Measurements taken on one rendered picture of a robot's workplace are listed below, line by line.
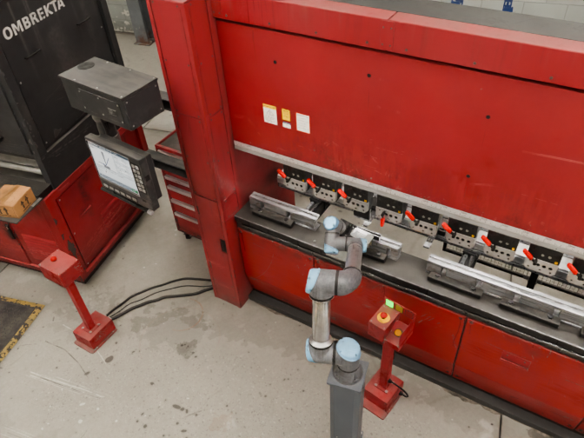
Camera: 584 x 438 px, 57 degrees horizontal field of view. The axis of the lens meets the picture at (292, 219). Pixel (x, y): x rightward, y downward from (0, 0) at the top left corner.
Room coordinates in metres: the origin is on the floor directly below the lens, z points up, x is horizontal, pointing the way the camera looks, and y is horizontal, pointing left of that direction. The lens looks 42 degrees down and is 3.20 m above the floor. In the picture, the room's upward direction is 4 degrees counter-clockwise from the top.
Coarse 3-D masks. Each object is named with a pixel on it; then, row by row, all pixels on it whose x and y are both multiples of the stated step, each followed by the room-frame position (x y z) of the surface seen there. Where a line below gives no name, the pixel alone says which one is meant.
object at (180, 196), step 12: (156, 144) 3.37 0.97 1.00; (168, 144) 3.38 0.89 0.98; (180, 156) 3.23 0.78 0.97; (168, 180) 3.35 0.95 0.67; (180, 180) 3.27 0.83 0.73; (168, 192) 3.36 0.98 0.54; (180, 192) 3.26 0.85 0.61; (180, 204) 3.29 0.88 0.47; (192, 204) 3.23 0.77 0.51; (180, 216) 3.30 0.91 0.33; (192, 216) 3.25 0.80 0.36; (180, 228) 3.35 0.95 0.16; (192, 228) 3.27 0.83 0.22
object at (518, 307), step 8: (504, 304) 1.74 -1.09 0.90; (520, 304) 1.74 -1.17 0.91; (520, 312) 1.69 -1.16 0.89; (528, 312) 1.68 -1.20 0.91; (536, 312) 1.68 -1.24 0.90; (544, 312) 1.67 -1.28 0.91; (536, 320) 1.65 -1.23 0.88; (544, 320) 1.63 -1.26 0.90; (552, 320) 1.62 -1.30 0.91; (560, 320) 1.62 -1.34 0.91
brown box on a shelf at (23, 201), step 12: (0, 192) 2.79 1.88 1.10; (12, 192) 2.77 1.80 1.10; (24, 192) 2.77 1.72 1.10; (0, 204) 2.66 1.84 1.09; (12, 204) 2.65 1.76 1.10; (24, 204) 2.72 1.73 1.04; (36, 204) 2.77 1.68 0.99; (0, 216) 2.67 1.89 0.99; (12, 216) 2.64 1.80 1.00; (24, 216) 2.66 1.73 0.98
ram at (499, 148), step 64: (256, 64) 2.61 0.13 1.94; (320, 64) 2.40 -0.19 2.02; (384, 64) 2.22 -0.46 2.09; (448, 64) 2.07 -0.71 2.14; (256, 128) 2.64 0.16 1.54; (320, 128) 2.40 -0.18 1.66; (384, 128) 2.20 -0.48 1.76; (448, 128) 2.03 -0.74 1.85; (512, 128) 1.89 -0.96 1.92; (576, 128) 1.76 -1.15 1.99; (384, 192) 2.19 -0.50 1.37; (448, 192) 2.00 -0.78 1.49; (512, 192) 1.85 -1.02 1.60; (576, 192) 1.71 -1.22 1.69; (576, 256) 1.65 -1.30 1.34
